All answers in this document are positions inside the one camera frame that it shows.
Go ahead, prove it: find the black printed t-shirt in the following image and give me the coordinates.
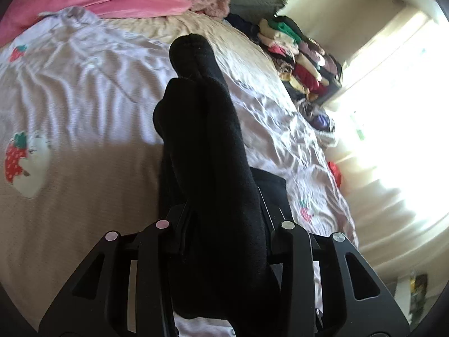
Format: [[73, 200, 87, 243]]
[[153, 34, 292, 321]]

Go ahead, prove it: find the stack of folded colourful clothes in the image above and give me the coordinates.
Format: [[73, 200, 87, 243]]
[[258, 16, 342, 105]]

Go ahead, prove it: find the red small object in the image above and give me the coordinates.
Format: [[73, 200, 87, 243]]
[[327, 161, 342, 188]]

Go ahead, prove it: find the lilac strawberry print bedsheet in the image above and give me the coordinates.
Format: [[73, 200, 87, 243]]
[[1, 8, 357, 326]]

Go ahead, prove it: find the purple crumpled small garment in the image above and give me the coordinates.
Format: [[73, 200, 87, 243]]
[[296, 100, 338, 148]]

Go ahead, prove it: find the cream quilt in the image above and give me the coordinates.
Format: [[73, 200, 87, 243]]
[[104, 11, 284, 92]]

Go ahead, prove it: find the dark navy garment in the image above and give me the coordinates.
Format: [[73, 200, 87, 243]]
[[225, 13, 260, 44]]

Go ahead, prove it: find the pink floral crumpled garment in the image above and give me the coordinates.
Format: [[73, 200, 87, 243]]
[[189, 0, 231, 19]]

